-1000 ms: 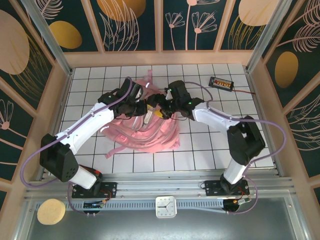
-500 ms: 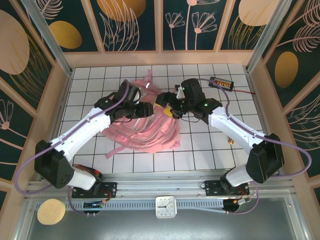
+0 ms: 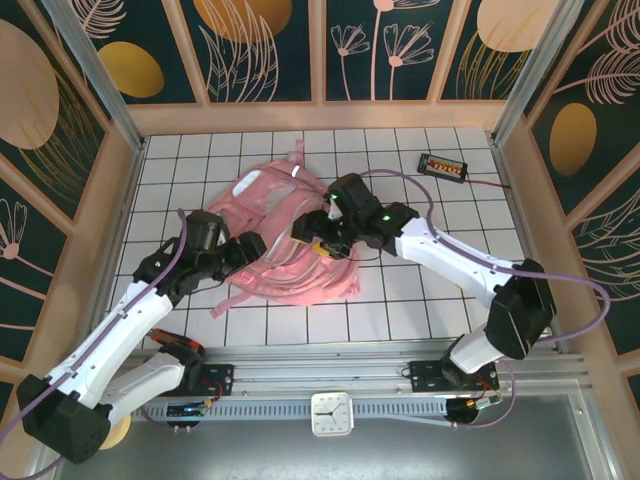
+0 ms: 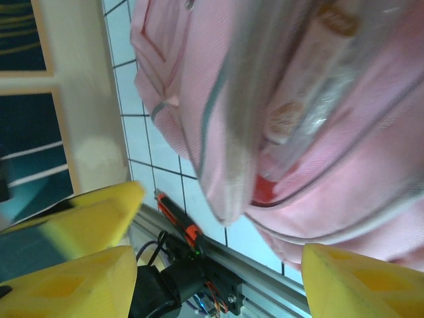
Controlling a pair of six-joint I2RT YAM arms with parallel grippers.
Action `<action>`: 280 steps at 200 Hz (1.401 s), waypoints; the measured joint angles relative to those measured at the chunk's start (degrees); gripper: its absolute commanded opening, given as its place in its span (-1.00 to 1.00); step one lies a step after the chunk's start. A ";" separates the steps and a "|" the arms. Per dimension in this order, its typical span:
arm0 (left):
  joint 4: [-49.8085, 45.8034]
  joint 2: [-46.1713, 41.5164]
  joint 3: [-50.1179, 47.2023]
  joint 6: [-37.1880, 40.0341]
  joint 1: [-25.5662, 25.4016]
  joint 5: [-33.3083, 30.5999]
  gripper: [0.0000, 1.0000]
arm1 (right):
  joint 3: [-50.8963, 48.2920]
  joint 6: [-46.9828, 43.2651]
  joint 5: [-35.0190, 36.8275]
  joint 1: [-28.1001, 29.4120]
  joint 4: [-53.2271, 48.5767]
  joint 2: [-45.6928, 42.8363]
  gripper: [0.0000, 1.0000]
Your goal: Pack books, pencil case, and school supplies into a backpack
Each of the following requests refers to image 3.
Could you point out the pink school backpack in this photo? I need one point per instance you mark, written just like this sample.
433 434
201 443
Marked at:
290 270

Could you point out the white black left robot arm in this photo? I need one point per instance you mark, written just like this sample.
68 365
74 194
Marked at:
115 330

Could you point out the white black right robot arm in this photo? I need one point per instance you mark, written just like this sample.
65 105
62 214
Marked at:
450 250

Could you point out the red black utility knife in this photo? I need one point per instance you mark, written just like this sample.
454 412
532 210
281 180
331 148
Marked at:
177 340

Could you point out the white square clock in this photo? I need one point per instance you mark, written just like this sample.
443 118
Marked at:
332 414

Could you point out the round yellow sponge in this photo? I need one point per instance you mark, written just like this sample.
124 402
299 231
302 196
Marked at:
120 435

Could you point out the aluminium mounting rail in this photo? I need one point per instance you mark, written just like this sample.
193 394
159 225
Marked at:
320 367

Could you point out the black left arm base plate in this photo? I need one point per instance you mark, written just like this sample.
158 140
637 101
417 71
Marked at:
217 377

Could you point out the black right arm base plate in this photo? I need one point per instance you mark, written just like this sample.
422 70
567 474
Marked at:
425 375

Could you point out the aluminium frame post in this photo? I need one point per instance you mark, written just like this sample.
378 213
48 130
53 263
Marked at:
95 75
530 70

